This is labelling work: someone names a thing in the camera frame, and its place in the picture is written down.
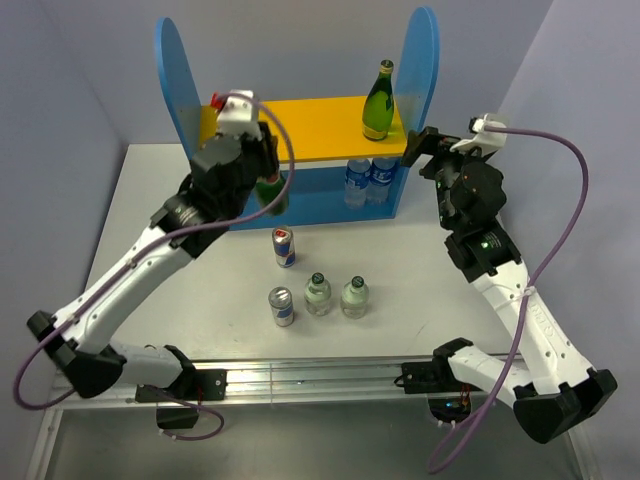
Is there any small clear bottle right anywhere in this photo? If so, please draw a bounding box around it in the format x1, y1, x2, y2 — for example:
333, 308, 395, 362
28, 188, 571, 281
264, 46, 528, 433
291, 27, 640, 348
340, 276, 369, 319

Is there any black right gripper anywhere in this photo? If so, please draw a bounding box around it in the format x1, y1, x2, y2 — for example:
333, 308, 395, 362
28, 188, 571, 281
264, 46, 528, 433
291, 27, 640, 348
401, 125, 492, 229

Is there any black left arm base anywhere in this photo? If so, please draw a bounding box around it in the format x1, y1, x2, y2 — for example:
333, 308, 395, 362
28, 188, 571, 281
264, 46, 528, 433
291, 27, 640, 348
134, 368, 227, 431

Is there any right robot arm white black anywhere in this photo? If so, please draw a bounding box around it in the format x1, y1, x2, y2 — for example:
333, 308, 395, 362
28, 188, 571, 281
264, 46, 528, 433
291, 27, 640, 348
397, 123, 617, 444

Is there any clear pocari sweat bottle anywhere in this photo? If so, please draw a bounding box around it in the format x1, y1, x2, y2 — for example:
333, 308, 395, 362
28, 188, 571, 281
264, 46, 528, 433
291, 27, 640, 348
344, 158, 371, 209
366, 158, 397, 204

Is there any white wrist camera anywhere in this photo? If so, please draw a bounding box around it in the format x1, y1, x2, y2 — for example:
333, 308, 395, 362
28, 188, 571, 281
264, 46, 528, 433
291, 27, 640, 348
210, 90, 261, 139
449, 113, 509, 157

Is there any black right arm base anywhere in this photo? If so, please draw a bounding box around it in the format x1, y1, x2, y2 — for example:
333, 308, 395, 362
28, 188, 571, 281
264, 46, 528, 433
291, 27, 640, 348
393, 360, 472, 426

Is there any green glass bottle yellow label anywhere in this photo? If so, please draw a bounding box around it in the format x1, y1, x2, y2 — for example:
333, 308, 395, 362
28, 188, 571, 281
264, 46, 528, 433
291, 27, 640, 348
362, 59, 395, 141

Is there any clear Pocari Sweat bottle right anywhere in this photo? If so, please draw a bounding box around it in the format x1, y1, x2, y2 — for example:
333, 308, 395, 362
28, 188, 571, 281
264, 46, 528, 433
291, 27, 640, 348
366, 158, 397, 204

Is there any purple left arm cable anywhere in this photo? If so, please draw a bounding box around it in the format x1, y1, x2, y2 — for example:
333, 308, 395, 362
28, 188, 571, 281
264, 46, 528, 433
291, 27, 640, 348
12, 90, 297, 442

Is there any small clear bottle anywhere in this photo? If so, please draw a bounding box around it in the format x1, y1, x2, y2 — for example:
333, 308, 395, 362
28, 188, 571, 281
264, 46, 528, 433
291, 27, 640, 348
340, 276, 369, 319
304, 272, 332, 316

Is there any aluminium mounting rail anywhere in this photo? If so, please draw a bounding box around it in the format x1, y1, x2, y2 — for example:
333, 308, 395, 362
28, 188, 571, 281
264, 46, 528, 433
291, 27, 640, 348
47, 354, 531, 412

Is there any small clear bottle left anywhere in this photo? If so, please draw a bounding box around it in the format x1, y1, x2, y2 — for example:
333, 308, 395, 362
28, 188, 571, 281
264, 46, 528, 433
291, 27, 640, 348
304, 272, 332, 316

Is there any blue silver Red Bull can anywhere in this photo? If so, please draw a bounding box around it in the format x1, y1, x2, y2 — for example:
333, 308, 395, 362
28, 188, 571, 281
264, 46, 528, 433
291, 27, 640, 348
271, 226, 296, 268

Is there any clear Pocari Sweat bottle left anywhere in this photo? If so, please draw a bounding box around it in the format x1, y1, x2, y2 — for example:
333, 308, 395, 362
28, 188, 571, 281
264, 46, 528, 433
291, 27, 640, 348
344, 158, 371, 209

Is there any green glass Perrier bottle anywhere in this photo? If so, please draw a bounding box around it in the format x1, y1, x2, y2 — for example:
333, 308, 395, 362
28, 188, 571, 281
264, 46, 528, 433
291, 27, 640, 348
254, 171, 289, 216

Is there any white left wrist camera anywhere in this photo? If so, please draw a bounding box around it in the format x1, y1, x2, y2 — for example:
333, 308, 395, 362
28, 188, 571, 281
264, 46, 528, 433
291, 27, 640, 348
210, 90, 261, 139

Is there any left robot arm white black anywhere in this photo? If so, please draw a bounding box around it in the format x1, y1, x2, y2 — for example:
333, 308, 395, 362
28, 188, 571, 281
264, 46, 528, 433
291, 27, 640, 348
27, 121, 279, 399

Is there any silver blue can front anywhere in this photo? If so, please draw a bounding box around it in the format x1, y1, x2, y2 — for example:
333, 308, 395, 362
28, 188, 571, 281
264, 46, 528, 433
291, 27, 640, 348
268, 286, 294, 327

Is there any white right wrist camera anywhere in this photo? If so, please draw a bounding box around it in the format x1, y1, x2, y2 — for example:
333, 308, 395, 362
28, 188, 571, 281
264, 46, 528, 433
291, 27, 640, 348
449, 113, 509, 157

